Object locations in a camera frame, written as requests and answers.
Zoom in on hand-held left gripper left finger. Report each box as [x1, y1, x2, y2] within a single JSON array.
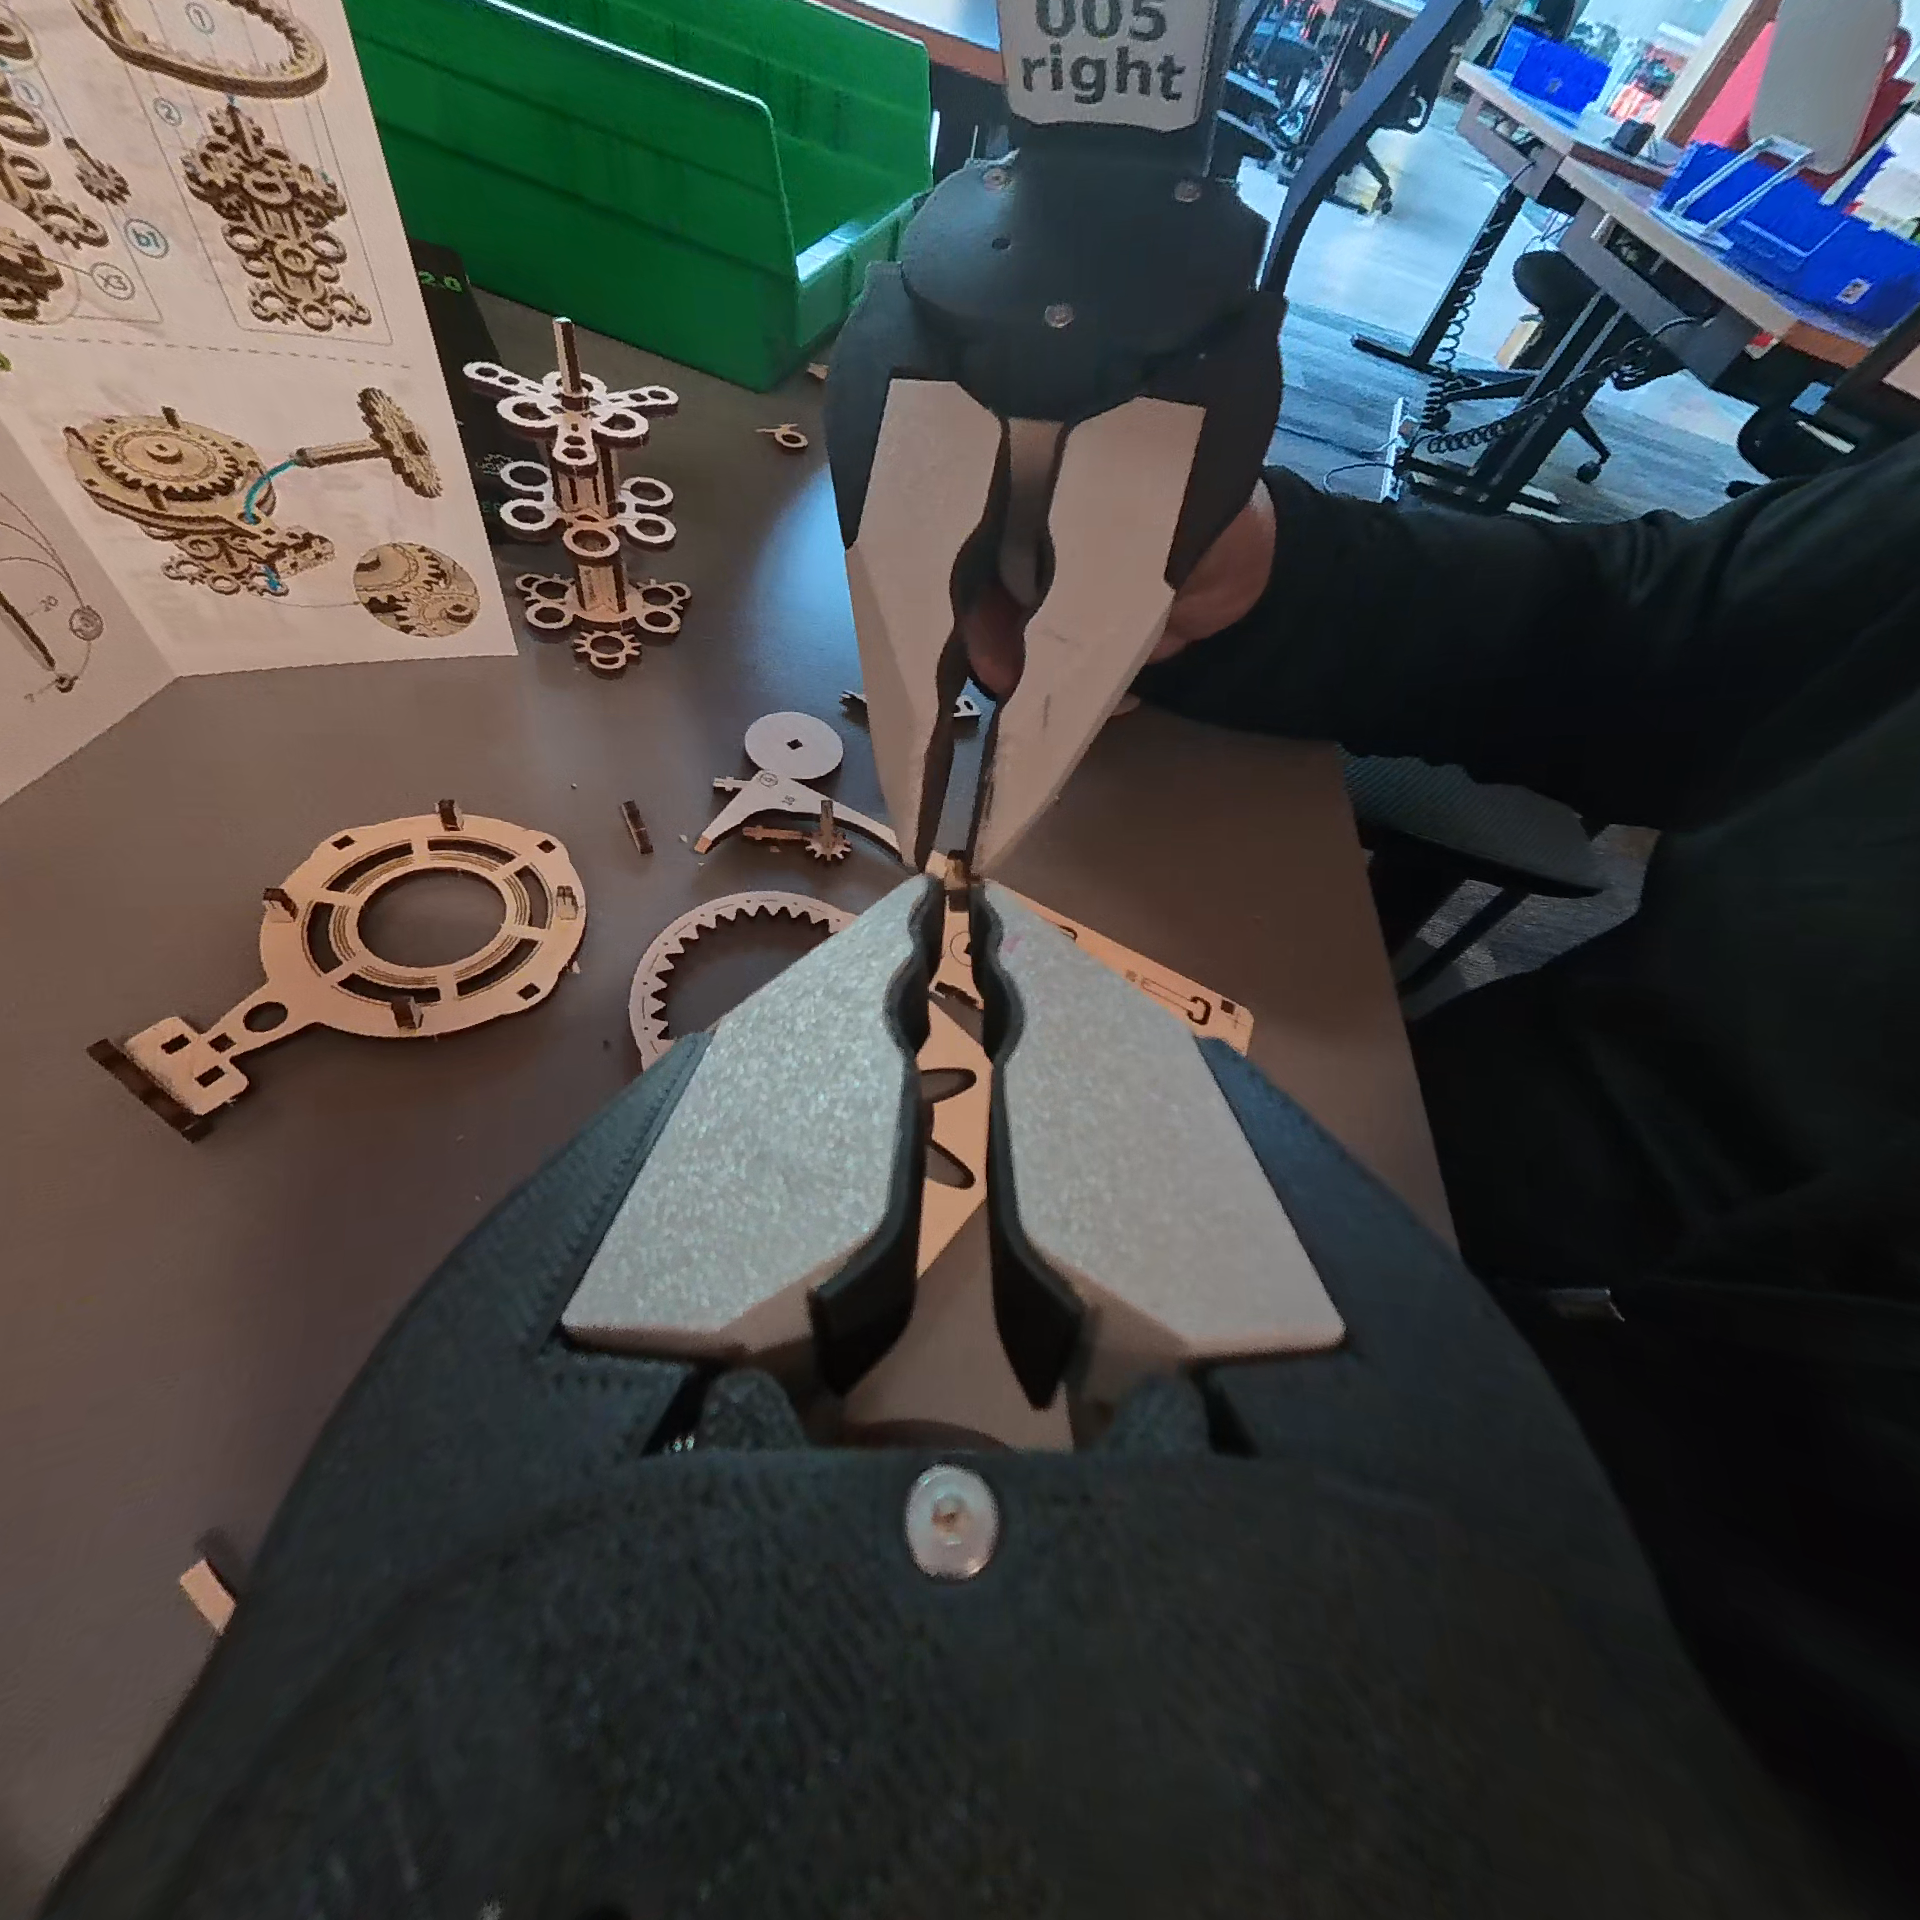
[[562, 874, 940, 1393]]

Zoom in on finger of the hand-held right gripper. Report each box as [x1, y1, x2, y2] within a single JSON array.
[[854, 378, 1004, 871], [976, 352, 1202, 870]]

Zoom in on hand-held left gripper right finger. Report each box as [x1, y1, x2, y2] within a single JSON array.
[[972, 882, 1347, 1411]]

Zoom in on wooden parts sheet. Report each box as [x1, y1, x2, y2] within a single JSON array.
[[693, 765, 1255, 1276]]

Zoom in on person's right forearm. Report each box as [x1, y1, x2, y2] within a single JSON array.
[[1125, 434, 1920, 841]]

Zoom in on wooden model tower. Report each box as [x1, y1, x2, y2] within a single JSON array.
[[462, 317, 693, 675]]

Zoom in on person's right hand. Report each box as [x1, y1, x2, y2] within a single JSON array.
[[1132, 471, 1280, 694]]

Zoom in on black office chair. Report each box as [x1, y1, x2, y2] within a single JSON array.
[[1222, 0, 1484, 295]]

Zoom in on grey office chair seat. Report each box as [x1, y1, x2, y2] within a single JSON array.
[[1344, 749, 1628, 1021]]

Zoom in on green storage bin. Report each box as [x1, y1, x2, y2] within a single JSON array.
[[344, 0, 937, 396]]

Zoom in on person's dark clothing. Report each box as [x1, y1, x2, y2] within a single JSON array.
[[1403, 720, 1920, 1920]]

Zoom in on paper instruction sheet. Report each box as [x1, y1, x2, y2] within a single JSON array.
[[0, 0, 519, 806]]

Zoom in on wooden office desk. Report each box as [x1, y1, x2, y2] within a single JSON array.
[[1357, 60, 1920, 512]]

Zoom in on small wooden scrap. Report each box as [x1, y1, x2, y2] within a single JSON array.
[[178, 1529, 249, 1638]]

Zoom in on blue storage bins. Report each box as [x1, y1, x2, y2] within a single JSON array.
[[1662, 137, 1920, 320]]

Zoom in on wooden internal gear ring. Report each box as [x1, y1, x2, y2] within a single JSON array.
[[628, 888, 860, 1070]]

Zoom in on black coiled cable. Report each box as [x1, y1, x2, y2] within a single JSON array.
[[1417, 339, 1657, 460]]

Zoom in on round wooden frame plate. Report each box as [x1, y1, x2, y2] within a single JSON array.
[[88, 806, 591, 1143]]

